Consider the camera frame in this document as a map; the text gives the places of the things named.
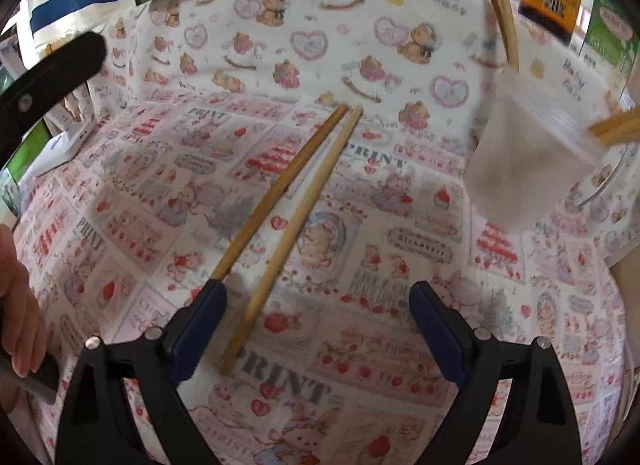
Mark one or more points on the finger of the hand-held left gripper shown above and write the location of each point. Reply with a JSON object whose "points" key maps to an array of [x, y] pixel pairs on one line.
{"points": [[45, 82]]}

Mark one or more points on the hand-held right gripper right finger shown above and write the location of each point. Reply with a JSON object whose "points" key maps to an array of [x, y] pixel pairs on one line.
{"points": [[440, 330]]}

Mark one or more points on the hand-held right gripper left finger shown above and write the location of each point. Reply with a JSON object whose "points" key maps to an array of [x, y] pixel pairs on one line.
{"points": [[200, 325]]}

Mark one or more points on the translucent plastic cup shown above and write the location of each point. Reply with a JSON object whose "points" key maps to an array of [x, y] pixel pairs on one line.
{"points": [[520, 165]]}

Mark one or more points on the person's left hand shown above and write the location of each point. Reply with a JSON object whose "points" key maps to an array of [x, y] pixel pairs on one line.
{"points": [[20, 310]]}

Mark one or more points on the white desk lamp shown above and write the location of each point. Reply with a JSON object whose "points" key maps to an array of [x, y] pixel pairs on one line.
{"points": [[65, 145]]}

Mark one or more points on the green storage bin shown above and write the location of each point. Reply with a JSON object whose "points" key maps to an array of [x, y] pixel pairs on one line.
{"points": [[25, 155]]}

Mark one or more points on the pink print tablecloth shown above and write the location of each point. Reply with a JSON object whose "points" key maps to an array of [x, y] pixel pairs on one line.
{"points": [[350, 245]]}

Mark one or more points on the bear print cloth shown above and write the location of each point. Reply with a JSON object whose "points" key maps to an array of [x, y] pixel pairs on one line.
{"points": [[300, 45]]}

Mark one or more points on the green milk carton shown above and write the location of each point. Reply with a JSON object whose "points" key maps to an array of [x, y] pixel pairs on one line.
{"points": [[610, 30]]}

